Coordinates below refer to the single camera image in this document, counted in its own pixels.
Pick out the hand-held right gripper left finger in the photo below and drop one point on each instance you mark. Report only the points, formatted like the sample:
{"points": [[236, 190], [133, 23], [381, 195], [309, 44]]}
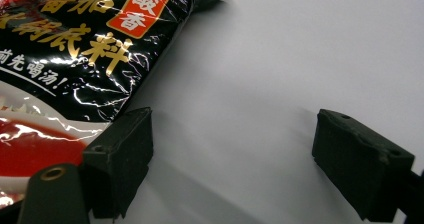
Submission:
{"points": [[121, 157]]}

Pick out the black and red soup base packet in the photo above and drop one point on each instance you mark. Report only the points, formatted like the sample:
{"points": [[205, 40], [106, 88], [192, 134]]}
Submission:
{"points": [[83, 57]]}

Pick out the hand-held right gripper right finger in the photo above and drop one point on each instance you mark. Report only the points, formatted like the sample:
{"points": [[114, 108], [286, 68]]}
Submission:
{"points": [[356, 164]]}

